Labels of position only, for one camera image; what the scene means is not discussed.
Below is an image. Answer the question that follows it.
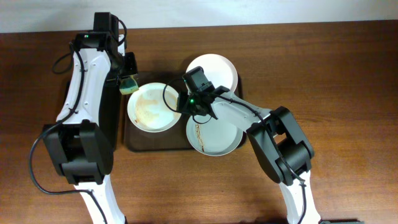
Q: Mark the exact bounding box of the green yellow sponge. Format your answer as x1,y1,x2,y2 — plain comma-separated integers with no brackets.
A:
119,76,139,95

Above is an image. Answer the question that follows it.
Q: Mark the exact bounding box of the pink dirty plate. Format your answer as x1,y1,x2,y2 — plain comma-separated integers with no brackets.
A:
186,54,238,91

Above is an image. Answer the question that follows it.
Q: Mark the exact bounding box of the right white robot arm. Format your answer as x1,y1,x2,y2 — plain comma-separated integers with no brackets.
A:
177,86,321,223

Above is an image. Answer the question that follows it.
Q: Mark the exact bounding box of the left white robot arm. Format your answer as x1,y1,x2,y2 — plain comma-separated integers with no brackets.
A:
40,31,138,223

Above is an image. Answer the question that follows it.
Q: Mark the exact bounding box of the black small tray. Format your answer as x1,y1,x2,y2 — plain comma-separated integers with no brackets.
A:
63,79,123,152

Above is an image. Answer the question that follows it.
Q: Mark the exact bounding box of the light blue dirty plate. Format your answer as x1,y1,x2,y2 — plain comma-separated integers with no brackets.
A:
186,115,243,156

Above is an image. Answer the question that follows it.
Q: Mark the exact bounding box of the white plate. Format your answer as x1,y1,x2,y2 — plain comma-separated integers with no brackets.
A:
127,82,181,133

